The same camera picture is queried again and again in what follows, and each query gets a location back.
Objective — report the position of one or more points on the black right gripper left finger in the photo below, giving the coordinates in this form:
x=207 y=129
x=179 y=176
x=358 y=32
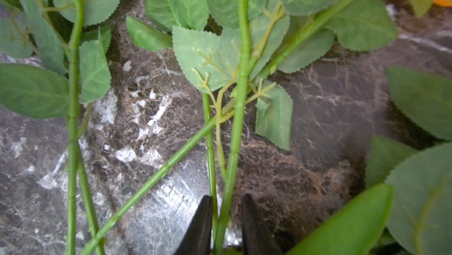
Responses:
x=197 y=239

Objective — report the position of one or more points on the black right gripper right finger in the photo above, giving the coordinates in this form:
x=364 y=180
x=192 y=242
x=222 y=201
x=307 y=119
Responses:
x=256 y=236

